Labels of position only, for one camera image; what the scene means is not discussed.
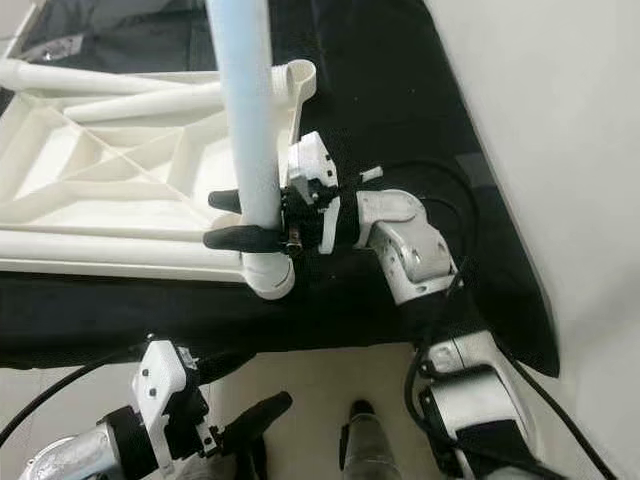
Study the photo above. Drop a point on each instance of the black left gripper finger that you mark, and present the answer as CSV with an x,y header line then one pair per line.
x,y
260,418
225,366

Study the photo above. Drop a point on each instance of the white plastic table top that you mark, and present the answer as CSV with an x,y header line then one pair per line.
x,y
120,170

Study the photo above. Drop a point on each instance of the grey robot right leg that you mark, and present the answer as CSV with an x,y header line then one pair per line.
x,y
375,455

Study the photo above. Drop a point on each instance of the black tablecloth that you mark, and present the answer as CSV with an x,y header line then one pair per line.
x,y
360,80

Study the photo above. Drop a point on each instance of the clear plastic bag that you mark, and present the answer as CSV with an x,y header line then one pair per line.
x,y
58,48

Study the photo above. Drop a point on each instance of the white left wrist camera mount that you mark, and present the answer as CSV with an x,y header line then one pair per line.
x,y
165,385

